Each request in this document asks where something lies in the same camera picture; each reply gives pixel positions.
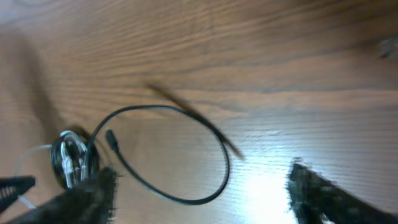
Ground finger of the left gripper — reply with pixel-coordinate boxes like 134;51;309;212
1;175;35;213

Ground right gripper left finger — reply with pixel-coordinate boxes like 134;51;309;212
6;167;118;224

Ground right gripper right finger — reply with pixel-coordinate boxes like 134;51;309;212
286;157;397;224

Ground black cable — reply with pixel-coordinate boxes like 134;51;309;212
49;83;245;206

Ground white usb cable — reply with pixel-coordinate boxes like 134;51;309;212
14;129;90;210

